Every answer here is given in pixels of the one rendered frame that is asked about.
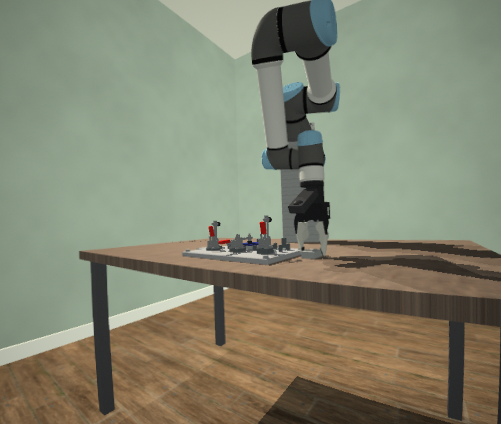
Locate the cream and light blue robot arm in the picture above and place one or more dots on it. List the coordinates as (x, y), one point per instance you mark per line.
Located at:
(310, 29)

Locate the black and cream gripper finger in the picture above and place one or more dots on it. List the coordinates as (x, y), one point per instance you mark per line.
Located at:
(300, 230)
(322, 227)

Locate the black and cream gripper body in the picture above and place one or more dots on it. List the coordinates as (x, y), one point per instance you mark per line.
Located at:
(314, 211)

